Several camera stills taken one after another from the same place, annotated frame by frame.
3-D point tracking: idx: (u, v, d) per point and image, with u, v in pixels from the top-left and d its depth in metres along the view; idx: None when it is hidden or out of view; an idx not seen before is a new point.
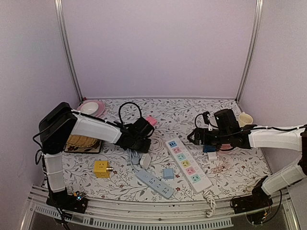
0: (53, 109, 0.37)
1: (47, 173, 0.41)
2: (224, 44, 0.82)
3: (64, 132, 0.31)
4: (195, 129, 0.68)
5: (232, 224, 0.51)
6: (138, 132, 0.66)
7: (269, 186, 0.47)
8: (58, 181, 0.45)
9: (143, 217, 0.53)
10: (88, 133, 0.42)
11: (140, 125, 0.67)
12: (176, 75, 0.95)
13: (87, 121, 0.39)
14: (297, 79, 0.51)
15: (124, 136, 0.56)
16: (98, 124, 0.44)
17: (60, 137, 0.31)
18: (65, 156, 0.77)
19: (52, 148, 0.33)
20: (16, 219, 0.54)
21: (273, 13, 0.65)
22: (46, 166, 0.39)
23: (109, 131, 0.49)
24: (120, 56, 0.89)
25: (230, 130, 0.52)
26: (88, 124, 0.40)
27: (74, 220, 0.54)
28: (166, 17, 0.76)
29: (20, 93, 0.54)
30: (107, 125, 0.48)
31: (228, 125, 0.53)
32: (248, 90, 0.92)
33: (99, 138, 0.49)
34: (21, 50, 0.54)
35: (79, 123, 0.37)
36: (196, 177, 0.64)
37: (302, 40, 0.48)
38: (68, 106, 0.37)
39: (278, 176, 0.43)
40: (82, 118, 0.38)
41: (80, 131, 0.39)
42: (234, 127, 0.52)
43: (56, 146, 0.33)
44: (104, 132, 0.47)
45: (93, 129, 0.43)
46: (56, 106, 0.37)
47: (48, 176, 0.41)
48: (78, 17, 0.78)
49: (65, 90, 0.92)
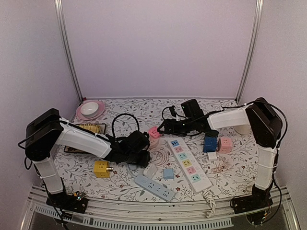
0: (42, 115, 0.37)
1: (41, 176, 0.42)
2: (224, 44, 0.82)
3: (48, 141, 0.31)
4: (164, 120, 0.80)
5: (232, 224, 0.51)
6: (131, 149, 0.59)
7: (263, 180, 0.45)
8: (54, 183, 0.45)
9: (143, 217, 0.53)
10: (76, 145, 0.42)
11: (134, 142, 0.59)
12: (176, 75, 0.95)
13: (75, 132, 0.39)
14: (297, 79, 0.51)
15: (114, 152, 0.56)
16: (87, 138, 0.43)
17: (43, 145, 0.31)
18: (65, 156, 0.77)
19: (35, 155, 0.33)
20: (17, 219, 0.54)
21: (273, 13, 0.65)
22: (40, 169, 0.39)
23: (99, 144, 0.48)
24: (120, 56, 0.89)
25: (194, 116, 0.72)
26: (76, 136, 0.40)
27: (74, 220, 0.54)
28: (166, 17, 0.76)
29: (20, 93, 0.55)
30: (97, 139, 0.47)
31: (192, 112, 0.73)
32: (248, 90, 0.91)
33: (88, 151, 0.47)
34: (21, 50, 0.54)
35: (65, 134, 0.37)
36: (196, 177, 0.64)
37: (302, 40, 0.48)
38: (57, 114, 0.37)
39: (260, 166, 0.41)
40: (69, 129, 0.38)
41: (66, 142, 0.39)
42: (196, 114, 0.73)
43: (39, 154, 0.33)
44: (93, 145, 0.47)
45: (81, 142, 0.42)
46: (45, 112, 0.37)
47: (42, 178, 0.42)
48: (77, 17, 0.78)
49: (65, 90, 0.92)
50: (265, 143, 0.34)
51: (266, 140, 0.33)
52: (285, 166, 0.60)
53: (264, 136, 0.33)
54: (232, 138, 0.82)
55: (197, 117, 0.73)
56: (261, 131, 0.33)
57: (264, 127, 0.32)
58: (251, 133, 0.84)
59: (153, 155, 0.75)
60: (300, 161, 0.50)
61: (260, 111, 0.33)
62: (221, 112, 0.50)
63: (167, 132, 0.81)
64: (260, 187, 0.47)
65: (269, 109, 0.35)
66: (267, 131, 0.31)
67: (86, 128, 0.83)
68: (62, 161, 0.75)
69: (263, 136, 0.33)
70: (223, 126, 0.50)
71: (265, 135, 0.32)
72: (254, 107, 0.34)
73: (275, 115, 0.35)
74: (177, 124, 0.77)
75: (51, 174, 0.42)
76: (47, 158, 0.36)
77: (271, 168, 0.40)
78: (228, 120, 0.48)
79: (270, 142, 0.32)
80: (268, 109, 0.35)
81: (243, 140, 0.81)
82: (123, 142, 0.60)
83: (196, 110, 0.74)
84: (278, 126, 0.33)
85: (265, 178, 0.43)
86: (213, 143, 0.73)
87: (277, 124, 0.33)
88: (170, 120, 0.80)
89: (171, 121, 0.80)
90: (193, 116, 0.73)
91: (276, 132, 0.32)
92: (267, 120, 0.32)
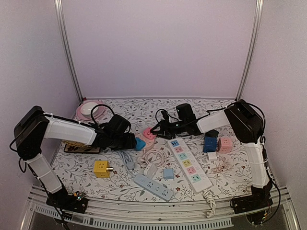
0: (26, 114, 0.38)
1: (38, 176, 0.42)
2: (224, 44, 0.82)
3: (37, 134, 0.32)
4: (160, 123, 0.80)
5: (232, 224, 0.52)
6: (114, 132, 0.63)
7: (258, 179, 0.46)
8: (52, 181, 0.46)
9: (142, 217, 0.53)
10: (62, 136, 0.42)
11: (116, 125, 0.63)
12: (176, 75, 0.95)
13: (60, 123, 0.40)
14: (297, 78, 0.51)
15: (100, 136, 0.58)
16: (72, 127, 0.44)
17: (35, 140, 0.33)
18: (65, 156, 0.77)
19: (28, 152, 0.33)
20: (16, 219, 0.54)
21: (273, 13, 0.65)
22: (34, 169, 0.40)
23: (83, 132, 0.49)
24: (120, 55, 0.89)
25: (186, 119, 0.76)
26: (61, 127, 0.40)
27: (74, 220, 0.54)
28: (165, 18, 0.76)
29: (20, 92, 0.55)
30: (80, 126, 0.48)
31: (185, 116, 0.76)
32: (248, 89, 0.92)
33: (75, 140, 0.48)
34: (20, 51, 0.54)
35: (52, 126, 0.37)
36: (197, 177, 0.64)
37: (301, 41, 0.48)
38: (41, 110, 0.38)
39: (254, 163, 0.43)
40: (54, 120, 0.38)
41: (54, 133, 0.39)
42: (189, 117, 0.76)
43: (32, 151, 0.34)
44: (79, 133, 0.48)
45: (67, 131, 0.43)
46: (29, 110, 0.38)
47: (40, 178, 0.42)
48: (77, 17, 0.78)
49: (65, 90, 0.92)
50: (245, 140, 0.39)
51: (246, 136, 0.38)
52: (285, 167, 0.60)
53: (243, 132, 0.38)
54: (232, 138, 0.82)
55: (191, 120, 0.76)
56: (240, 128, 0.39)
57: (242, 125, 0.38)
58: None
59: (153, 155, 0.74)
60: (300, 161, 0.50)
61: (238, 112, 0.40)
62: (206, 116, 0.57)
63: (160, 133, 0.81)
64: (255, 185, 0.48)
65: (249, 109, 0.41)
66: (245, 128, 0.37)
67: None
68: (62, 161, 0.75)
69: (242, 132, 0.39)
70: (211, 128, 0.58)
71: (245, 132, 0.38)
72: (232, 109, 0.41)
73: (253, 113, 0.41)
74: (171, 127, 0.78)
75: (45, 172, 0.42)
76: (39, 154, 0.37)
77: (261, 164, 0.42)
78: (215, 122, 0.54)
79: (249, 138, 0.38)
80: (248, 109, 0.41)
81: None
82: (106, 128, 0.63)
83: (190, 113, 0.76)
84: (257, 123, 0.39)
85: (260, 177, 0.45)
86: (213, 143, 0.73)
87: (255, 122, 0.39)
88: (165, 122, 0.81)
89: (165, 123, 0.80)
90: (185, 119, 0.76)
91: (254, 130, 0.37)
92: (244, 119, 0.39)
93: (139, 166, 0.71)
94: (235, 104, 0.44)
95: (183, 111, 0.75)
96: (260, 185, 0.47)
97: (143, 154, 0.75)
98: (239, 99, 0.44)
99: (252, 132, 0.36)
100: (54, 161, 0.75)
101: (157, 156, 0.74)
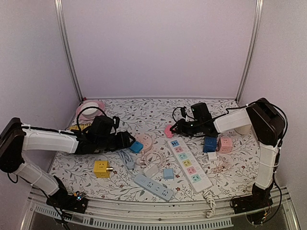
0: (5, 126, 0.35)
1: (31, 183, 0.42)
2: (224, 44, 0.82)
3: (11, 151, 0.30)
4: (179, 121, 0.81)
5: (232, 224, 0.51)
6: (98, 134, 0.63)
7: (261, 178, 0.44)
8: (45, 186, 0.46)
9: (142, 217, 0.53)
10: (41, 147, 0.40)
11: (98, 127, 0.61)
12: (175, 76, 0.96)
13: (38, 134, 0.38)
14: (298, 78, 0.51)
15: (83, 143, 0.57)
16: (52, 137, 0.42)
17: (11, 156, 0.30)
18: (65, 156, 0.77)
19: (8, 166, 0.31)
20: (16, 219, 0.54)
21: (273, 13, 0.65)
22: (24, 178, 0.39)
23: (64, 141, 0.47)
24: (120, 55, 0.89)
25: (202, 119, 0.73)
26: (40, 138, 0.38)
27: (74, 220, 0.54)
28: (166, 18, 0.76)
29: (21, 92, 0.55)
30: (60, 135, 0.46)
31: (201, 115, 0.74)
32: (248, 90, 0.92)
33: (55, 150, 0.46)
34: (21, 51, 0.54)
35: (31, 138, 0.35)
36: (197, 177, 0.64)
37: (301, 40, 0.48)
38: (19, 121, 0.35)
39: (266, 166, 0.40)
40: (32, 132, 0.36)
41: (34, 145, 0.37)
42: (205, 117, 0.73)
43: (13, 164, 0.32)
44: (59, 143, 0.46)
45: (46, 142, 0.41)
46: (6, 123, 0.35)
47: (34, 184, 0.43)
48: (77, 17, 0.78)
49: (65, 90, 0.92)
50: (267, 141, 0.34)
51: (267, 137, 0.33)
52: (286, 167, 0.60)
53: (266, 133, 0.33)
54: (232, 138, 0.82)
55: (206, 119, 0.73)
56: (262, 128, 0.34)
57: (265, 125, 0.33)
58: (251, 133, 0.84)
59: (153, 155, 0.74)
60: (301, 162, 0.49)
61: (262, 111, 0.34)
62: (226, 115, 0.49)
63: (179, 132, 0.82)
64: (259, 185, 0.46)
65: (271, 109, 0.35)
66: (268, 128, 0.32)
67: None
68: (62, 161, 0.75)
69: (264, 132, 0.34)
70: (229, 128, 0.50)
71: (267, 132, 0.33)
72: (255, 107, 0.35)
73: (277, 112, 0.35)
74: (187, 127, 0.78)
75: (37, 177, 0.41)
76: (23, 164, 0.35)
77: (272, 166, 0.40)
78: (233, 121, 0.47)
79: (271, 139, 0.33)
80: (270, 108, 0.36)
81: (243, 140, 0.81)
82: (90, 132, 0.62)
83: (205, 113, 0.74)
84: (280, 125, 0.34)
85: (266, 177, 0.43)
86: (213, 143, 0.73)
87: (277, 123, 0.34)
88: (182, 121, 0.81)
89: (181, 122, 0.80)
90: (201, 119, 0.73)
91: (278, 131, 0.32)
92: (267, 118, 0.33)
93: (139, 166, 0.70)
94: (256, 103, 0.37)
95: (198, 110, 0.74)
96: (263, 185, 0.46)
97: (142, 155, 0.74)
98: (260, 98, 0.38)
99: (275, 133, 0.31)
100: (54, 161, 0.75)
101: (155, 156, 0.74)
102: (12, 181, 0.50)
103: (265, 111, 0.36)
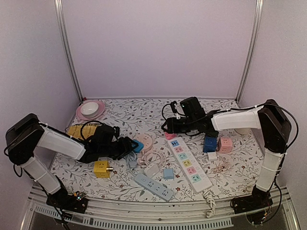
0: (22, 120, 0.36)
1: (35, 179, 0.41)
2: (224, 44, 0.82)
3: (27, 143, 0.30)
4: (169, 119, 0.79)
5: (232, 224, 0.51)
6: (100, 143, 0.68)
7: (263, 180, 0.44)
8: (49, 183, 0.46)
9: (142, 217, 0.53)
10: (53, 147, 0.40)
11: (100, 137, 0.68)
12: (175, 76, 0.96)
13: (53, 134, 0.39)
14: (298, 78, 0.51)
15: (87, 154, 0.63)
16: (64, 140, 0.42)
17: (25, 148, 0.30)
18: (65, 156, 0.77)
19: (18, 157, 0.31)
20: (16, 218, 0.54)
21: (273, 14, 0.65)
22: (29, 172, 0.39)
23: (74, 147, 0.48)
24: (120, 55, 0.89)
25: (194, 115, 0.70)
26: (55, 138, 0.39)
27: (74, 220, 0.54)
28: (166, 19, 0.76)
29: (21, 92, 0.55)
30: (72, 141, 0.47)
31: (193, 111, 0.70)
32: (248, 90, 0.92)
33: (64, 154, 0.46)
34: (21, 51, 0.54)
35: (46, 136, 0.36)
36: (197, 177, 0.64)
37: (301, 40, 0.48)
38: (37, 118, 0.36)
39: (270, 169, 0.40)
40: (49, 130, 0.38)
41: (47, 143, 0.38)
42: (198, 113, 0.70)
43: (22, 156, 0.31)
44: (69, 147, 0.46)
45: (59, 144, 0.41)
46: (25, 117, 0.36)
47: (37, 180, 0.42)
48: (77, 17, 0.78)
49: (65, 90, 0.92)
50: (276, 149, 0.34)
51: (277, 144, 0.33)
52: (286, 167, 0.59)
53: (275, 141, 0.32)
54: (232, 138, 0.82)
55: (198, 116, 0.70)
56: (272, 134, 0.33)
57: (277, 131, 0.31)
58: (251, 132, 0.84)
59: (153, 155, 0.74)
60: (301, 162, 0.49)
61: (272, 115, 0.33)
62: (228, 113, 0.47)
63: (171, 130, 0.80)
64: (261, 187, 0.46)
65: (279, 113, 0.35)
66: (279, 135, 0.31)
67: (86, 130, 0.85)
68: (62, 161, 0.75)
69: (272, 139, 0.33)
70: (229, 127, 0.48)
71: (277, 139, 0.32)
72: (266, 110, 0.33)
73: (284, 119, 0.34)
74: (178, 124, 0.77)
75: (42, 173, 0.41)
76: (32, 157, 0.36)
77: (275, 170, 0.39)
78: (235, 121, 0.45)
79: (280, 146, 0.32)
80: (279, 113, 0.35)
81: (243, 140, 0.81)
82: (92, 141, 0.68)
83: (196, 109, 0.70)
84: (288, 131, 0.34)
85: (268, 179, 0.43)
86: (213, 143, 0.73)
87: (287, 128, 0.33)
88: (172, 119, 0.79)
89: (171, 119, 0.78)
90: (194, 115, 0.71)
91: (286, 137, 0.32)
92: (278, 124, 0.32)
93: (139, 166, 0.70)
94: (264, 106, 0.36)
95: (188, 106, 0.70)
96: (265, 187, 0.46)
97: (142, 155, 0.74)
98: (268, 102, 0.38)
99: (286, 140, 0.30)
100: (54, 161, 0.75)
101: (156, 156, 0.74)
102: (16, 175, 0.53)
103: (274, 114, 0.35)
